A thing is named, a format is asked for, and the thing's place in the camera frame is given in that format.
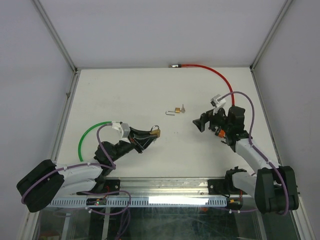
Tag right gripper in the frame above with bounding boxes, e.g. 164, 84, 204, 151
192, 104, 231, 133

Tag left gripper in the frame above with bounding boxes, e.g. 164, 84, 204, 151
110, 127, 157, 162

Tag large brass padlock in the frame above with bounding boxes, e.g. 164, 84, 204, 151
149, 125, 161, 138

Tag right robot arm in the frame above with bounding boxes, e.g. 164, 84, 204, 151
193, 106, 299, 214

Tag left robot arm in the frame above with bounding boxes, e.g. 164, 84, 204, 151
16, 121, 161, 213

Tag orange black padlock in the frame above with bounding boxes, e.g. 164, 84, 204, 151
214, 128, 226, 144

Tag small padlock silver keys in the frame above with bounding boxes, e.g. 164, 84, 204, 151
180, 104, 186, 113

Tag small brass padlock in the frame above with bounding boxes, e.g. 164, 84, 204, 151
165, 107, 181, 116

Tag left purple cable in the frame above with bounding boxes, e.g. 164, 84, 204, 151
21, 123, 118, 205

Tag purple cable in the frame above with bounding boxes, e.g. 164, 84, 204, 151
221, 91, 290, 216
21, 123, 118, 205

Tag aluminium mounting rail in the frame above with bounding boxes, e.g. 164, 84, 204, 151
47, 177, 240, 198

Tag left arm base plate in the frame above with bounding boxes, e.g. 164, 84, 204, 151
76, 178, 121, 196

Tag green cable lock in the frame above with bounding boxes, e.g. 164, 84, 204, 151
77, 121, 112, 162

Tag red cable lock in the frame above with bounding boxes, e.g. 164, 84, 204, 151
168, 63, 233, 93

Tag slotted cable duct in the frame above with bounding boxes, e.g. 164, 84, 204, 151
48, 196, 227, 208

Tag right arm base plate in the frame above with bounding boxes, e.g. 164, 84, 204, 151
207, 178, 230, 197

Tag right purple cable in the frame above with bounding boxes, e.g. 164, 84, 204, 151
221, 91, 290, 216

